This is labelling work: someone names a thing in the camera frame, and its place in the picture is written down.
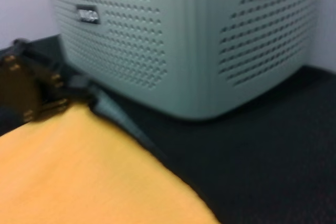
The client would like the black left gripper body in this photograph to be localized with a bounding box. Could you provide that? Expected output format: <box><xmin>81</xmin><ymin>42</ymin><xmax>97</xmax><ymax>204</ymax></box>
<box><xmin>0</xmin><ymin>52</ymin><xmax>44</xmax><ymax>125</ymax></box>

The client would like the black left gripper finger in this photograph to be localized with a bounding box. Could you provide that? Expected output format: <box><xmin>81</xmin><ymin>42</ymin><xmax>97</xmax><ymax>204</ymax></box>
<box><xmin>38</xmin><ymin>94</ymin><xmax>92</xmax><ymax>116</ymax></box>
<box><xmin>49</xmin><ymin>73</ymin><xmax>92</xmax><ymax>97</ymax></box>

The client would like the yellow grey towel black trim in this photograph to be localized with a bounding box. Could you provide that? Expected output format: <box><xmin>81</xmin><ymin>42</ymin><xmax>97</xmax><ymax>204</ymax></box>
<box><xmin>0</xmin><ymin>84</ymin><xmax>222</xmax><ymax>224</ymax></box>

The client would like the grey perforated plastic storage box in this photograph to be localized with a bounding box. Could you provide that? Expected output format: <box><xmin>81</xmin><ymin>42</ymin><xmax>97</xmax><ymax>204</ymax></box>
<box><xmin>48</xmin><ymin>0</ymin><xmax>323</xmax><ymax>122</ymax></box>

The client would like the black tablecloth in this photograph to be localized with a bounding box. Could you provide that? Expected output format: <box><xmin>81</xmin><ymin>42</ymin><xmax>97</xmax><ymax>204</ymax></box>
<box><xmin>0</xmin><ymin>34</ymin><xmax>336</xmax><ymax>224</ymax></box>

